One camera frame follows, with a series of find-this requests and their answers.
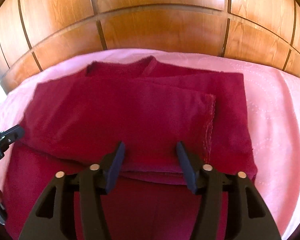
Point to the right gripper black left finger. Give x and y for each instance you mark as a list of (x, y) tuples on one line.
[(52, 216)]

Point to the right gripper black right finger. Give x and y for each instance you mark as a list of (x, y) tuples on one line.
[(247, 217)]

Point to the maroon cloth garment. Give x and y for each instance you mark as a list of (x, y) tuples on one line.
[(150, 106)]

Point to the pink bed sheet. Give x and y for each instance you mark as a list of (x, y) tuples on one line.
[(273, 101)]

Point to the wooden panelled wardrobe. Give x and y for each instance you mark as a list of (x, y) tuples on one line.
[(37, 34)]

